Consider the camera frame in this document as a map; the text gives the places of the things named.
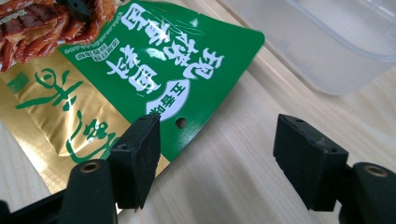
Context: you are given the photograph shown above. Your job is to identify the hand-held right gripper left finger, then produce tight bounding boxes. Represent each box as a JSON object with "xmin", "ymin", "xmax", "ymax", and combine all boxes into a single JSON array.
[{"xmin": 106, "ymin": 112, "xmax": 162, "ymax": 211}]

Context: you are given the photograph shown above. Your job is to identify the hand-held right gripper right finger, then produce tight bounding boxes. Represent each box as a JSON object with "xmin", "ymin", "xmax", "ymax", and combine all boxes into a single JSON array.
[{"xmin": 273, "ymin": 113, "xmax": 349, "ymax": 213}]

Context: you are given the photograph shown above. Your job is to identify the green and gold snack packet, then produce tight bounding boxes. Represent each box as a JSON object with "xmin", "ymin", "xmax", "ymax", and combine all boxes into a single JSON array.
[{"xmin": 0, "ymin": 0, "xmax": 266, "ymax": 195}]

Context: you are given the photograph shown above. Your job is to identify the clear plastic container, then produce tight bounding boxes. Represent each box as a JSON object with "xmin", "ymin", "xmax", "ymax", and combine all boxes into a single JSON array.
[{"xmin": 218, "ymin": 0, "xmax": 396, "ymax": 97}]

